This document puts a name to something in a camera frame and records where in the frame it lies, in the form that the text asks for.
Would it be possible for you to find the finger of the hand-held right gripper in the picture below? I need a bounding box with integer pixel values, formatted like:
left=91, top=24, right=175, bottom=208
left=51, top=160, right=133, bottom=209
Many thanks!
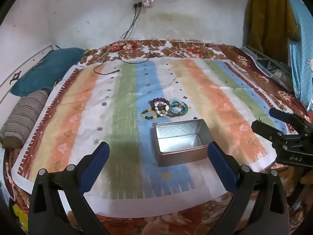
left=251, top=120, right=285, bottom=143
left=269, top=108, right=313, bottom=134

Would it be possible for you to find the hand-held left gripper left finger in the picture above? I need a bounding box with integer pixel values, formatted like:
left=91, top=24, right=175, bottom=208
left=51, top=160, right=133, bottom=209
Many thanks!
left=28, top=141, right=110, bottom=235

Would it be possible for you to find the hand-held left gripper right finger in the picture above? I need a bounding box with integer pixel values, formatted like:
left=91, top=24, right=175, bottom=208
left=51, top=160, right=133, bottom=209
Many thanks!
left=207, top=141, right=290, bottom=235

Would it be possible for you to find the rectangular metal tin box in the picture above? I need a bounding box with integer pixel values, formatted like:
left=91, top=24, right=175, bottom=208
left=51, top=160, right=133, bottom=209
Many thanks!
left=150, top=119, right=213, bottom=167

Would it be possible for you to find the green jade bracelet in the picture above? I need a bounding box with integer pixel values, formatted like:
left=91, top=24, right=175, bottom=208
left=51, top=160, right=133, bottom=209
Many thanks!
left=169, top=98, right=189, bottom=114

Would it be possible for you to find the yellow and black bead bracelet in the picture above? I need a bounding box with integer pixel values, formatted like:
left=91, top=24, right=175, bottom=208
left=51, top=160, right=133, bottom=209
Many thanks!
left=142, top=108, right=160, bottom=121

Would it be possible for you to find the multicolour bead bracelet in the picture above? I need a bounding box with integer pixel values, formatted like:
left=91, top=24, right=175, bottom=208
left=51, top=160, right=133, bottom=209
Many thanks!
left=171, top=103, right=186, bottom=116

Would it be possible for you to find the white bead bracelet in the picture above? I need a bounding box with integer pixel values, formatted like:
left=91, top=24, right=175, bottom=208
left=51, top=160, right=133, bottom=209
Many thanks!
left=156, top=105, right=172, bottom=119

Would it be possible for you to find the dark red bead bracelet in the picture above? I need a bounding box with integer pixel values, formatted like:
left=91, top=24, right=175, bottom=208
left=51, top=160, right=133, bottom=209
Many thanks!
left=150, top=98, right=170, bottom=111

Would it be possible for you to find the clear plastic storage bag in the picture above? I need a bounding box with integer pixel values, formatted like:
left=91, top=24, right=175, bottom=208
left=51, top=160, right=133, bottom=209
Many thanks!
left=241, top=44, right=294, bottom=92

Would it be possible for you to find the pastel striped cloth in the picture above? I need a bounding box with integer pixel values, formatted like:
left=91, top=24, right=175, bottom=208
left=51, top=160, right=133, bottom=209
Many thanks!
left=12, top=56, right=296, bottom=216

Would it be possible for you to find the grey striped bolster pillow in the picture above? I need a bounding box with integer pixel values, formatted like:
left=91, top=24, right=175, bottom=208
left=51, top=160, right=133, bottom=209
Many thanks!
left=0, top=90, right=50, bottom=148

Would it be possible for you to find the blue dotted hanging garment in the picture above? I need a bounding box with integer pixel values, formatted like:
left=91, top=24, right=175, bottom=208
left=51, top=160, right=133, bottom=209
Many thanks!
left=276, top=0, right=313, bottom=108

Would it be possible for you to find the yellow plastic object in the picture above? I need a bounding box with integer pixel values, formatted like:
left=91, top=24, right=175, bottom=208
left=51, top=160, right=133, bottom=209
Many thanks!
left=12, top=203, right=28, bottom=233

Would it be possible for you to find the mustard hanging garment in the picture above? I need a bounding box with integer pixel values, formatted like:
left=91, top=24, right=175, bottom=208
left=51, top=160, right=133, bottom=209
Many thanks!
left=243, top=0, right=301, bottom=61

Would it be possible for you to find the teal pillow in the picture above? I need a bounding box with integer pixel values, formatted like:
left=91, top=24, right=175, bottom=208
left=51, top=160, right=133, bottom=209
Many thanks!
left=10, top=47, right=86, bottom=97

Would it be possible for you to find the white bed headboard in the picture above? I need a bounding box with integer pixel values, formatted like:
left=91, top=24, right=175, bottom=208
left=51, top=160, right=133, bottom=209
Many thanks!
left=0, top=44, right=53, bottom=103

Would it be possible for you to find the black charging cable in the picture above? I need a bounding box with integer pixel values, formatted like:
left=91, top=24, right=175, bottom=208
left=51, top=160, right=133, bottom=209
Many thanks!
left=93, top=5, right=142, bottom=75
left=117, top=51, right=151, bottom=64

